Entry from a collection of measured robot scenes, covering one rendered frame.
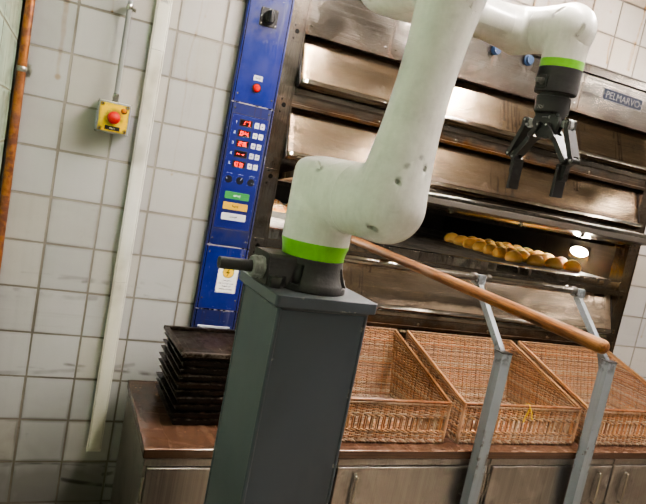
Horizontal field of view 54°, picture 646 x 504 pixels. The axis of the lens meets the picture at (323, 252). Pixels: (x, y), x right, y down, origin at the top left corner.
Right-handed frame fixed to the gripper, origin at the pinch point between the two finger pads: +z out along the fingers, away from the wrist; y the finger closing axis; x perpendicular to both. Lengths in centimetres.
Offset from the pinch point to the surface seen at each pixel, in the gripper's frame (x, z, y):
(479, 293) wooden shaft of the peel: 5.1, 29.0, -15.5
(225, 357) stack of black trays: -41, 67, -68
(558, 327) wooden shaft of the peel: 2.8, 28.3, 13.4
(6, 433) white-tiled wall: -98, 112, -111
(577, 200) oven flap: 124, 3, -98
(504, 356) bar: 46, 57, -42
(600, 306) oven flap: 154, 52, -96
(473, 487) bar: 44, 103, -41
